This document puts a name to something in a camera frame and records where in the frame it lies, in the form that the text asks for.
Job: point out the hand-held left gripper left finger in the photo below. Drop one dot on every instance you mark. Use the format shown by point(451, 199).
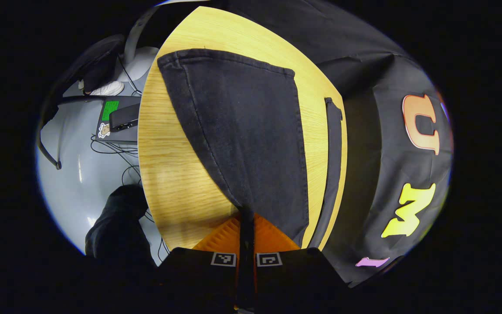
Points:
point(198, 274)

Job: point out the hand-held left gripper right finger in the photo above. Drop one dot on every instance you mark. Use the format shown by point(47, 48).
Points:
point(294, 274)

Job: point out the black jeans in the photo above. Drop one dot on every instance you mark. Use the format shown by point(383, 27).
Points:
point(242, 131)

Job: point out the black backdrop cloth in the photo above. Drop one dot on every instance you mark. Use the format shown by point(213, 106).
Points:
point(364, 196)

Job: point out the black case with green sticker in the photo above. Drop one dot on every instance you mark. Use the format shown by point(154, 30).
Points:
point(118, 136)

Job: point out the black box device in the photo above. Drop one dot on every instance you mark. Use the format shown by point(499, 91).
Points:
point(124, 117)

